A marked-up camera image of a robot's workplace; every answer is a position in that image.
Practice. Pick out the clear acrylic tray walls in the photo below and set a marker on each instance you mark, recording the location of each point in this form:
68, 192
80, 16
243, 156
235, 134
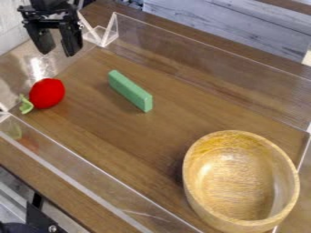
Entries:
107, 162

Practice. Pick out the green rectangular block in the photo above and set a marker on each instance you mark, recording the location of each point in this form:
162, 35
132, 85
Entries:
131, 91

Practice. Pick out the black clamp with screw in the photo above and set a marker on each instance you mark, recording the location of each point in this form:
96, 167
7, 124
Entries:
37, 223

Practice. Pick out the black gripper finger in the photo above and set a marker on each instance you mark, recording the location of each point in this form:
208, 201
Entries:
71, 38
41, 38

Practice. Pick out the red plush strawberry toy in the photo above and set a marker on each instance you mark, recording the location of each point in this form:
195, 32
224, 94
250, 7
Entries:
45, 94

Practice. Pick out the clear acrylic corner bracket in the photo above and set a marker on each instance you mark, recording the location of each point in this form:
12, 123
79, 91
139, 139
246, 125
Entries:
99, 35

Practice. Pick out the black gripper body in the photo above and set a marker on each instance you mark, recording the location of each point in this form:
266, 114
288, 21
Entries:
45, 14

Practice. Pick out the wooden bowl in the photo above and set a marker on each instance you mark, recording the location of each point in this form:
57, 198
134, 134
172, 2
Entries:
240, 181

